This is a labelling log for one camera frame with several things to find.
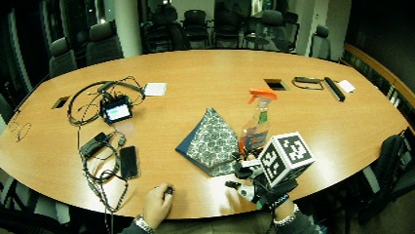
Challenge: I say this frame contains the silver wristwatch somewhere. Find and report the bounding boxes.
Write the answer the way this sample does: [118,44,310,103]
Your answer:
[133,214,157,234]

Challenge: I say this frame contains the white marker cube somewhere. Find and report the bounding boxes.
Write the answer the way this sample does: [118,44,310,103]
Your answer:
[257,131,317,189]

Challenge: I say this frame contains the patterned pyramid cushion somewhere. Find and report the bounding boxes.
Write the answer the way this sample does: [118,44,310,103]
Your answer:
[174,106,243,178]

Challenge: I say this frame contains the orange trigger spray bottle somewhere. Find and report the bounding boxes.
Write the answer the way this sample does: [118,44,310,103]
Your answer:
[237,87,279,156]

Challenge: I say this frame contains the black smartphone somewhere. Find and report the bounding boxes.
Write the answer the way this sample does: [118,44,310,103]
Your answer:
[118,145,142,180]

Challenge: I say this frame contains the person's trousers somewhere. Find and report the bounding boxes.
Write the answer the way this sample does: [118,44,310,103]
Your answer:
[153,210,278,234]

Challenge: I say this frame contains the black power adapter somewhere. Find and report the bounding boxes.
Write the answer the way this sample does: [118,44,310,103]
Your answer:
[77,131,116,159]

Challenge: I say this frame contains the small black screen device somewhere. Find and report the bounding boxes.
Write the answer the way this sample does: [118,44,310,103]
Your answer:
[98,96,134,126]

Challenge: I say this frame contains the black chair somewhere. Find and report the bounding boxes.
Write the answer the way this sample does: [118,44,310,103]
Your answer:
[0,175,73,234]

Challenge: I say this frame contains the white square pad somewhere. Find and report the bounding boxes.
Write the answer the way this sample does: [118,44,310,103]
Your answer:
[142,82,169,98]

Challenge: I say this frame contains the long black bar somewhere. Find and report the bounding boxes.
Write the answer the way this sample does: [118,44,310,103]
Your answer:
[323,76,347,103]

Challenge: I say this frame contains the small white card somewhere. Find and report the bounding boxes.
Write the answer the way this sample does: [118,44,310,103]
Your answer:
[337,79,358,95]

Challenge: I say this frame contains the thin-framed eyeglasses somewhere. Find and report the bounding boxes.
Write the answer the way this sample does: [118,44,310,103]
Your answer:
[7,120,33,143]

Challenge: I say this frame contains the row of office chairs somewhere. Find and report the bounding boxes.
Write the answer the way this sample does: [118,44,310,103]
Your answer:
[47,3,334,80]

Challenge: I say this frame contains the white pillar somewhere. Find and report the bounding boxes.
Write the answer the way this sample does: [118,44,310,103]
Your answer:
[113,0,144,59]

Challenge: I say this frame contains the braided black cable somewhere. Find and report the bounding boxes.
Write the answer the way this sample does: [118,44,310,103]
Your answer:
[77,125,130,215]

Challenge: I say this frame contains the silver bracelet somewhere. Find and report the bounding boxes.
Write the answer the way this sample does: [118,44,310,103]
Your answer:
[274,203,301,227]

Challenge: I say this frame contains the black looped cable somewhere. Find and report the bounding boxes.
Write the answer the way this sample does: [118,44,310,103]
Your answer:
[67,75,146,128]

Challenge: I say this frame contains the wooden wall ledge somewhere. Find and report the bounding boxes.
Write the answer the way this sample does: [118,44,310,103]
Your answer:
[342,42,415,110]

